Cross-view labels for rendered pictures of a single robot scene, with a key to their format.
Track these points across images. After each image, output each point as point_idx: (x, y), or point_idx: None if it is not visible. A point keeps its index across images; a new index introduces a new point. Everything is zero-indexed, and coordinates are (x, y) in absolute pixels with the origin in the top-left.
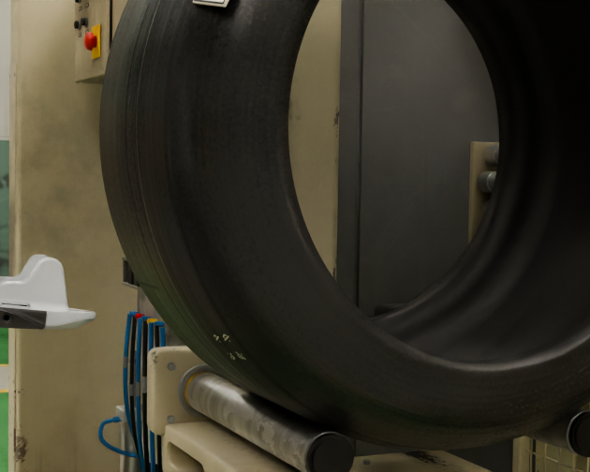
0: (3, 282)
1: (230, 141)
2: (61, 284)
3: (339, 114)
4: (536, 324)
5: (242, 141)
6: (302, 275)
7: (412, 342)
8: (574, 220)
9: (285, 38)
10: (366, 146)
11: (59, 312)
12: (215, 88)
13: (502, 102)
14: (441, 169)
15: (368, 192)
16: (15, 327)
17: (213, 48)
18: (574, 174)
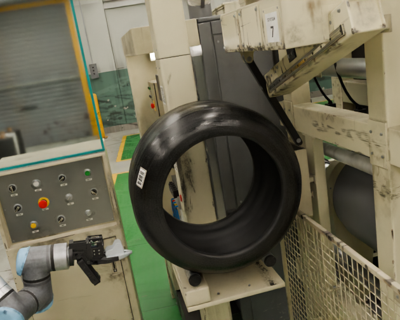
0: (106, 251)
1: (150, 218)
2: (121, 248)
3: (220, 138)
4: (264, 220)
5: (152, 218)
6: (174, 245)
7: (232, 226)
8: (275, 186)
9: (159, 192)
10: (230, 145)
11: (122, 255)
12: (144, 206)
13: (251, 153)
14: None
15: (233, 159)
16: (111, 262)
17: (142, 196)
18: (274, 173)
